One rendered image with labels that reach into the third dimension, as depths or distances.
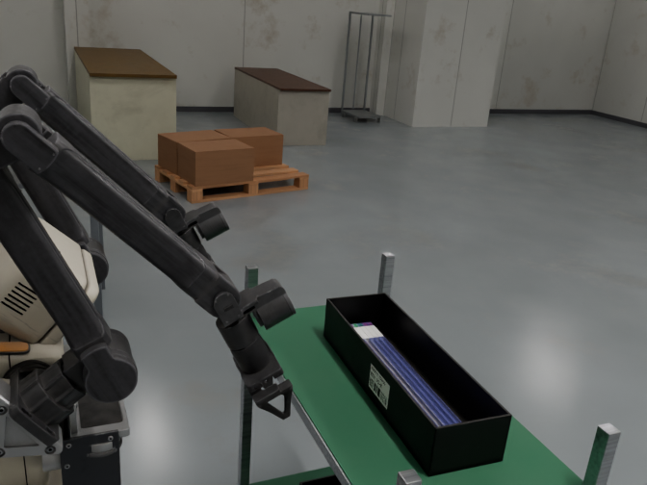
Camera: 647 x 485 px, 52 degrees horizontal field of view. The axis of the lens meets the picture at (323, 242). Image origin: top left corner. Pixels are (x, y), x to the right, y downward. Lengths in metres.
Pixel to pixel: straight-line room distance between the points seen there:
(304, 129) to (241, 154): 2.50
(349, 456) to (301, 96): 7.17
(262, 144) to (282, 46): 4.17
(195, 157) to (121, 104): 1.64
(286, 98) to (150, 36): 2.68
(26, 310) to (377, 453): 0.72
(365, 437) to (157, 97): 6.15
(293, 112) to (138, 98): 2.03
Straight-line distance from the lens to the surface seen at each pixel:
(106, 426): 1.31
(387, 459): 1.39
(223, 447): 2.92
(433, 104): 10.52
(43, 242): 0.99
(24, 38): 10.03
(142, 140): 7.35
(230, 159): 5.98
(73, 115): 1.38
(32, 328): 1.19
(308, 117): 8.40
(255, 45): 10.48
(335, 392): 1.56
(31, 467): 1.39
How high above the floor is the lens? 1.80
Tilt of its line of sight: 21 degrees down
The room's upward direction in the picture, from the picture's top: 5 degrees clockwise
